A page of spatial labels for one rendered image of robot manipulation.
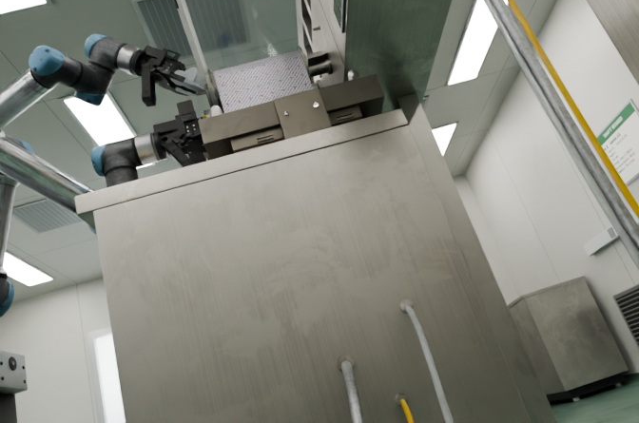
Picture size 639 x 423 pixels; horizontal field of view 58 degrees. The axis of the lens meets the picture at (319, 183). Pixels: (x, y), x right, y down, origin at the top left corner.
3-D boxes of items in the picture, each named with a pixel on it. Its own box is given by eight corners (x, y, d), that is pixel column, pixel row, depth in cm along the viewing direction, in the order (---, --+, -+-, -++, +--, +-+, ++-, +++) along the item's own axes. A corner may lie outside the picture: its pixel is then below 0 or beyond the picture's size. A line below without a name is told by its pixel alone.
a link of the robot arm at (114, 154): (103, 185, 143) (98, 156, 146) (147, 173, 144) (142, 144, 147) (91, 172, 136) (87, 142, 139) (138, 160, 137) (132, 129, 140)
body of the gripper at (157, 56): (183, 53, 156) (144, 40, 158) (166, 79, 153) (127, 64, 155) (188, 70, 163) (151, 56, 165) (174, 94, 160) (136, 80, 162)
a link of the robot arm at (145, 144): (138, 157, 137) (147, 171, 145) (157, 152, 138) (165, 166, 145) (132, 130, 140) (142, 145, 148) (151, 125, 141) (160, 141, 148)
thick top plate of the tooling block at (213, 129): (217, 175, 135) (211, 153, 137) (378, 131, 139) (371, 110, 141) (203, 144, 120) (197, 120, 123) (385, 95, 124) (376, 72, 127)
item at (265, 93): (237, 160, 141) (220, 97, 148) (328, 134, 144) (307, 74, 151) (236, 159, 141) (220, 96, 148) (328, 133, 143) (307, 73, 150)
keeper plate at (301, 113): (287, 147, 120) (274, 104, 124) (333, 135, 121) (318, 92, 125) (286, 142, 117) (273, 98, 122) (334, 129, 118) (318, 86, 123)
